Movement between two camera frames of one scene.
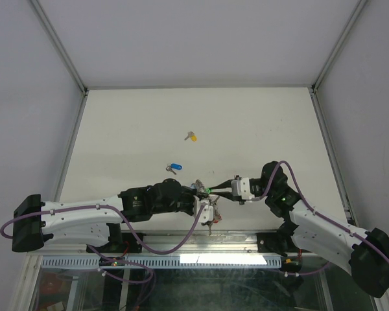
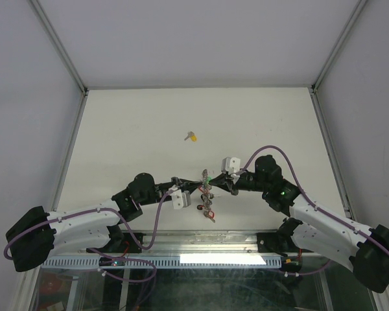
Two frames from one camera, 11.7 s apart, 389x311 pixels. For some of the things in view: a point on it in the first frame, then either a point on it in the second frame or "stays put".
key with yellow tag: x=190 y=134 stays put
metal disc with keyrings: x=216 y=218 to x=207 y=194
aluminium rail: x=231 y=243 stays put
